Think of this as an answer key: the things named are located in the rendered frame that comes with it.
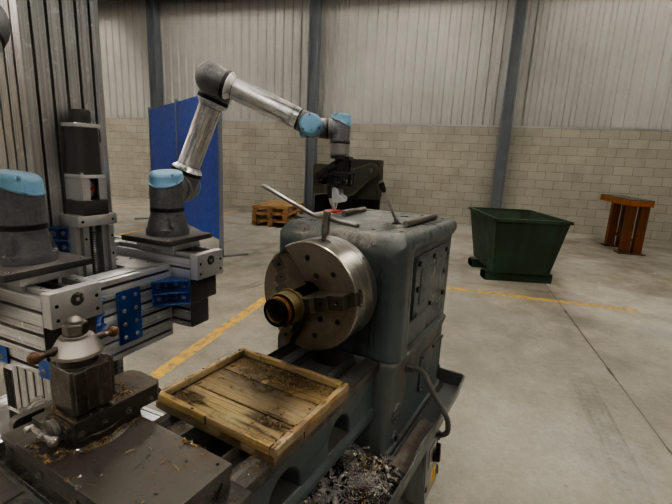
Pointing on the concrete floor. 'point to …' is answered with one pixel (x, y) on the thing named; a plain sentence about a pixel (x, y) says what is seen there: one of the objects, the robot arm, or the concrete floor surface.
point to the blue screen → (202, 213)
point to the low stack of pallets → (274, 212)
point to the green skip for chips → (516, 243)
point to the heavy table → (627, 223)
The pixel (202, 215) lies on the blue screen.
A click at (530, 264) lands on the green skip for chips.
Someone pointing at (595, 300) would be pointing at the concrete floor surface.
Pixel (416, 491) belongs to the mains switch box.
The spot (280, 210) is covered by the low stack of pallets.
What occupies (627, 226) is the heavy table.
